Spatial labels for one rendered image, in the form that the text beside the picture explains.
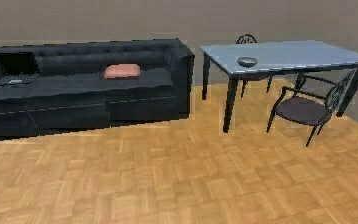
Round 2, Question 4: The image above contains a grey table with black legs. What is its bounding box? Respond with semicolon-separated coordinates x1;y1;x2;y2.
200;40;358;134

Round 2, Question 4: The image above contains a grey bowl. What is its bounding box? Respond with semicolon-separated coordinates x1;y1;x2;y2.
236;56;259;68

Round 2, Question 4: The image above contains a black metal chair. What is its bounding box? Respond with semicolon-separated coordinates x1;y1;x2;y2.
266;68;358;148
235;33;275;99

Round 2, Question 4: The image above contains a pink cushion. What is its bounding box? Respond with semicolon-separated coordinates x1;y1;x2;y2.
103;63;142;80

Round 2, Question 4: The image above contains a black laptop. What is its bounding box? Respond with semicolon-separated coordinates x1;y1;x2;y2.
0;51;41;87

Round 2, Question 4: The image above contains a black tufted sofa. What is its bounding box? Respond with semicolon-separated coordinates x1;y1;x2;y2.
0;38;196;142

